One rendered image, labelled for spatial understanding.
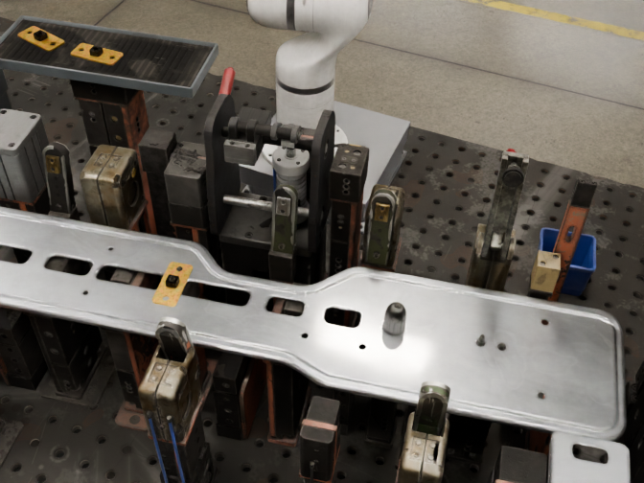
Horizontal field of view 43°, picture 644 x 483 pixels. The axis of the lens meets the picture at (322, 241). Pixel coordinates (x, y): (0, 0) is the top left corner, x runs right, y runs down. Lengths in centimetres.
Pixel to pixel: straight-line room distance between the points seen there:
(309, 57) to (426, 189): 45
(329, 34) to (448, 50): 211
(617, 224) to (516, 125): 144
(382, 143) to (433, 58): 178
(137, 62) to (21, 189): 28
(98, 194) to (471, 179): 90
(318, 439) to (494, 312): 33
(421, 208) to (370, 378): 74
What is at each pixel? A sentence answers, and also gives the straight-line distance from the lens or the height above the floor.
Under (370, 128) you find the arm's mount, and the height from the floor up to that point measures 80.
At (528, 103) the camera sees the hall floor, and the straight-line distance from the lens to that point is 339.
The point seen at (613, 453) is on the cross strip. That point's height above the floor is 100.
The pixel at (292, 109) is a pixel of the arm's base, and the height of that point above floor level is 94.
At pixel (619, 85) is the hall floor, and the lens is 362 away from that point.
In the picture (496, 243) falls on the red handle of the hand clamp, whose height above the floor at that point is 107.
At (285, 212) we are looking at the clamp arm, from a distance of 125.
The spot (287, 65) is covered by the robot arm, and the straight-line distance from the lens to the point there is 162.
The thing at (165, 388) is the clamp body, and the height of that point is 105.
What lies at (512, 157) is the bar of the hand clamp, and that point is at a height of 121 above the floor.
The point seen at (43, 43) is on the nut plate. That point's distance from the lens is 151.
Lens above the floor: 194
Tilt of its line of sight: 46 degrees down
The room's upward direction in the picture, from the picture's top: 1 degrees clockwise
